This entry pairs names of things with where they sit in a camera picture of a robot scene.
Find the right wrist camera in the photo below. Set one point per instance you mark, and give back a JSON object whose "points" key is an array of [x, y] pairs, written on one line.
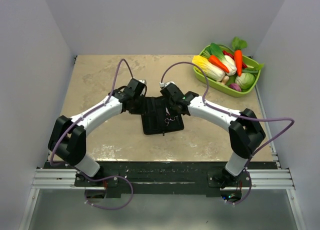
{"points": [[165, 84]]}

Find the black tool case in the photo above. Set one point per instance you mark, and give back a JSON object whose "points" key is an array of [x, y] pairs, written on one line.
{"points": [[153, 118]]}

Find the toy green cabbage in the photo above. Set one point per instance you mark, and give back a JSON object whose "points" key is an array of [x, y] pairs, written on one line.
{"points": [[245, 80]]}

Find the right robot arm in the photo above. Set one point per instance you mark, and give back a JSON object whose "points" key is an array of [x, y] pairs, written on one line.
{"points": [[245, 132]]}

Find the toy napa cabbage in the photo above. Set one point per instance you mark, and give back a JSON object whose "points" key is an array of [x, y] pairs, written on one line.
{"points": [[208, 68]]}

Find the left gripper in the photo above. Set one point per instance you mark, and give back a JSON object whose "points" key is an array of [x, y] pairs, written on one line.
{"points": [[141, 110]]}

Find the green vegetable tray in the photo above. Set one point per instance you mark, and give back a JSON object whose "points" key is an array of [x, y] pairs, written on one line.
{"points": [[253, 68]]}

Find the aluminium rail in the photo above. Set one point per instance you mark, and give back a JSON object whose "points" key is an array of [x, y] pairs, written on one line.
{"points": [[271, 179]]}

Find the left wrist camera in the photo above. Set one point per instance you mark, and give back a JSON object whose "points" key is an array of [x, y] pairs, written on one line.
{"points": [[143, 81]]}

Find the toy purple onion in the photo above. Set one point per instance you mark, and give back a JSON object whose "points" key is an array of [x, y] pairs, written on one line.
{"points": [[235, 87]]}

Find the toy red chili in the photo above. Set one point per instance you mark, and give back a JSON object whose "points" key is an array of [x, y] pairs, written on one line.
{"points": [[231, 59]]}

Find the toy mushroom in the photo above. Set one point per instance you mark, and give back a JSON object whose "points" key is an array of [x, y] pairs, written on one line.
{"points": [[225, 80]]}

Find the toy carrot left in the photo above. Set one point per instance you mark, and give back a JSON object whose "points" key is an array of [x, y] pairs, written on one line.
{"points": [[215, 61]]}

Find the toy carrot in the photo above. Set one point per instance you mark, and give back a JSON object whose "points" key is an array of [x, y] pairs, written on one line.
{"points": [[215, 61], [238, 45]]}

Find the toy carrot right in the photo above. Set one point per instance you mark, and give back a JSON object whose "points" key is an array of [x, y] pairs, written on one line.
{"points": [[238, 45]]}

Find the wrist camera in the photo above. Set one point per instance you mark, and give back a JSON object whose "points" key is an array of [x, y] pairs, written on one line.
{"points": [[143, 81], [165, 84]]}

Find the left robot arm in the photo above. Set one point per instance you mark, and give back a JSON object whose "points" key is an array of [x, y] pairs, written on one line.
{"points": [[68, 139]]}

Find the toy bok choy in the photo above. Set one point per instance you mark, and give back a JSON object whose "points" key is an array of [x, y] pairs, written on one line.
{"points": [[216, 51]]}

